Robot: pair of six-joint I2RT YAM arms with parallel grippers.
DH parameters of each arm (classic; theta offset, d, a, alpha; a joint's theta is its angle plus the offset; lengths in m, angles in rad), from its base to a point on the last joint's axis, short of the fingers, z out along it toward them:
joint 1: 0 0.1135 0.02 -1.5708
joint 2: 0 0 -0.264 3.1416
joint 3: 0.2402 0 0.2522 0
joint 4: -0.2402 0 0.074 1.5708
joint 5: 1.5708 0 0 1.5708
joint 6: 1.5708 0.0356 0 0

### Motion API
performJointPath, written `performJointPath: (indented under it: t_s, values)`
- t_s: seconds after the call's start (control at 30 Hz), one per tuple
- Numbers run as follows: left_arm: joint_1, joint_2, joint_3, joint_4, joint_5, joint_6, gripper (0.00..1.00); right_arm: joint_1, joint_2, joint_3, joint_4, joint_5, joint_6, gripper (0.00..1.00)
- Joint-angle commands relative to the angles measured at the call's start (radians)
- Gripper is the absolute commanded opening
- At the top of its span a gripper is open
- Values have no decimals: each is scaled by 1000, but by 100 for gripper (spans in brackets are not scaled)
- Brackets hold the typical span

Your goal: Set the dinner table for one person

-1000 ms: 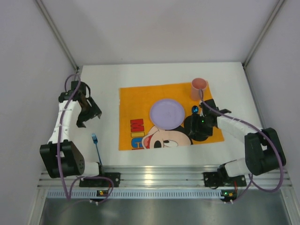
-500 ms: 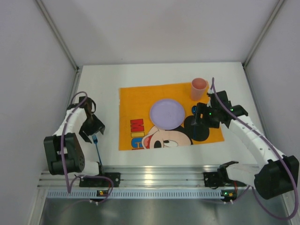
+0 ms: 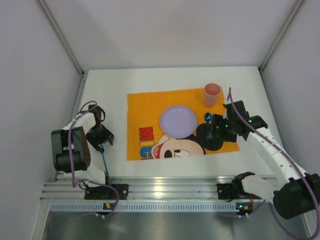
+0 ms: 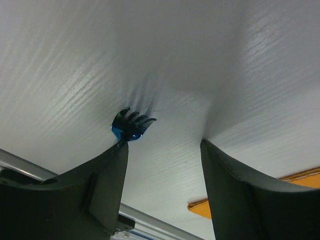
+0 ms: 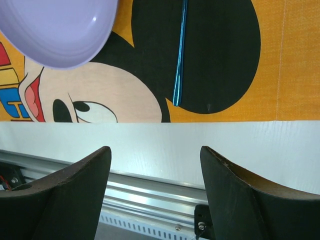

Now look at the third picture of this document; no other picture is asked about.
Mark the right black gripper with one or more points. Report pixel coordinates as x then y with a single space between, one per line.
216 125

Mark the left aluminium frame post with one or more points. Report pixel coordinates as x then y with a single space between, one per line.
60 35

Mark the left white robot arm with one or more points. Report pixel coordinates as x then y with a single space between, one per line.
72 145

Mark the orange cartoon mouse placemat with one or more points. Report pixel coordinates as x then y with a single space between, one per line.
145 138

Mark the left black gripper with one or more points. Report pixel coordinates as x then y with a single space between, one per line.
100 136

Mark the blue metal spoon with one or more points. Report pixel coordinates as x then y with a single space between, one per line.
208 119

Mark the purple plastic plate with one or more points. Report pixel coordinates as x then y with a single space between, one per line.
178 121

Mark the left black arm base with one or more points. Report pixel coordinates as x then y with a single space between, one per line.
114 191

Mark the aluminium mounting rail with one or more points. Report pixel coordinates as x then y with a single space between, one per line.
144 188

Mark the pink plastic cup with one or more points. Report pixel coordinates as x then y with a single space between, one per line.
212 92

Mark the blue metal fork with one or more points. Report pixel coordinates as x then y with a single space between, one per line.
104 160

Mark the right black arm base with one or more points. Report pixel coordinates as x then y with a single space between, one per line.
226 191

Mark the perforated cable tray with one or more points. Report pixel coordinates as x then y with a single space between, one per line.
153 206

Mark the right aluminium frame post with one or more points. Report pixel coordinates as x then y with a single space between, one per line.
298 5

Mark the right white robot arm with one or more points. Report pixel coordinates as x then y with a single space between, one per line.
295 191

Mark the aluminium frame post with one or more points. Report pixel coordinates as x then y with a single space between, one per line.
298 5
60 35

